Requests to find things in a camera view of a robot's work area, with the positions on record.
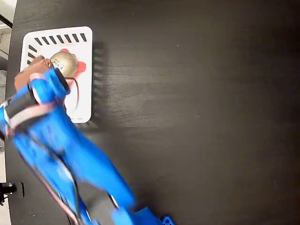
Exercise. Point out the black camera circuit board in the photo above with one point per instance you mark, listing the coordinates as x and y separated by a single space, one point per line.
62 80

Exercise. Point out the white slotted tray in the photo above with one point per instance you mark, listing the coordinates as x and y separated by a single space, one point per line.
82 42

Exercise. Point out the red turtle toy gold shell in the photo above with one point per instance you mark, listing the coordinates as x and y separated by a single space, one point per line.
65 62

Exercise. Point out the black diagonal bar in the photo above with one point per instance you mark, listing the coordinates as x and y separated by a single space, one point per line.
5 20

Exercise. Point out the black table clamp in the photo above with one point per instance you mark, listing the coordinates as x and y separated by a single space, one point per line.
9 188

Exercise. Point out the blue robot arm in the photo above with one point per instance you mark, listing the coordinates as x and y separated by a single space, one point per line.
77 152

